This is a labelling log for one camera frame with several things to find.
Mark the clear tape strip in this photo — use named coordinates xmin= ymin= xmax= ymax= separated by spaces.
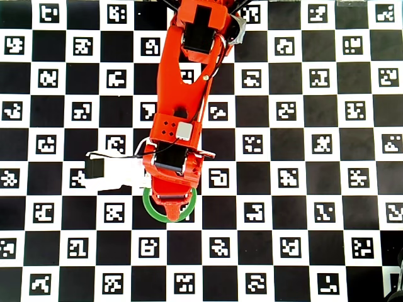
xmin=336 ymin=0 xmax=368 ymax=8

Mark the green ring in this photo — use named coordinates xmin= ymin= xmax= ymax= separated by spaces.
xmin=142 ymin=187 xmax=198 ymax=223

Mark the black white checkerboard marker mat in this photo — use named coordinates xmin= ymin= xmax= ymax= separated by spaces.
xmin=0 ymin=0 xmax=403 ymax=302

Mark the red gripper black motor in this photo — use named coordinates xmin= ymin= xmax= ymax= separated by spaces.
xmin=141 ymin=141 xmax=217 ymax=223

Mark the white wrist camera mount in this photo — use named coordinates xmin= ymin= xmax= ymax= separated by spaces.
xmin=82 ymin=150 xmax=152 ymax=192

